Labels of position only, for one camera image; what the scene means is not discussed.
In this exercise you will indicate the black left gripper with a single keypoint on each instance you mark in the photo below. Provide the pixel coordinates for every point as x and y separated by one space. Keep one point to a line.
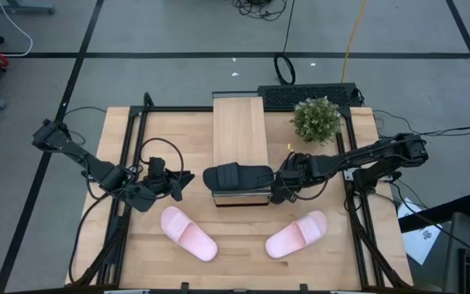
159 188

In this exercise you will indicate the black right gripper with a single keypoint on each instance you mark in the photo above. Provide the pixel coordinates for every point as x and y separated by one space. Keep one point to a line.
296 171

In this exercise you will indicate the pink slide sandal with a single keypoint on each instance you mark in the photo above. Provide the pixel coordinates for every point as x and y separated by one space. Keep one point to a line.
190 237
296 234

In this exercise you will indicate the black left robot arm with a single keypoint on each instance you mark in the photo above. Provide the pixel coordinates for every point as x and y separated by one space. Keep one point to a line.
96 167

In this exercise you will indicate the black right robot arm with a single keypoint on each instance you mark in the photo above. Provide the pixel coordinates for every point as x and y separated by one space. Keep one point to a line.
361 157

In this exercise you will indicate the small green potted plant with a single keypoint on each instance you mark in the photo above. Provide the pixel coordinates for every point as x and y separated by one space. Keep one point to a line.
316 120

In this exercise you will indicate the black table edge clamp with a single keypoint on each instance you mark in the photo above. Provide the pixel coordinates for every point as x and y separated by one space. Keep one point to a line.
304 288
184 287

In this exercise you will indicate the black desk beam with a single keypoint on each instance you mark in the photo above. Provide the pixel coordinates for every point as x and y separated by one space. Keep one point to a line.
422 220

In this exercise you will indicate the white paper sheet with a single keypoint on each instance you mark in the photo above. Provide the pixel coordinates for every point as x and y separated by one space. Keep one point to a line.
420 243

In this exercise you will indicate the grey desk top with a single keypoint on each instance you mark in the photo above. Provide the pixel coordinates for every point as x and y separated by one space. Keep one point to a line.
467 237

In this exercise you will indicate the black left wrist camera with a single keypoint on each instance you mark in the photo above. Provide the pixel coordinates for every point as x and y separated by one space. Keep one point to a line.
157 167

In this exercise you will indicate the wooden shelf with black frame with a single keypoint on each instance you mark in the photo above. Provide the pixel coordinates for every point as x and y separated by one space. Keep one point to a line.
239 130

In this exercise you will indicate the black metal table frame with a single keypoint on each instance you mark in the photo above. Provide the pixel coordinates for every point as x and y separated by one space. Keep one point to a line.
178 109

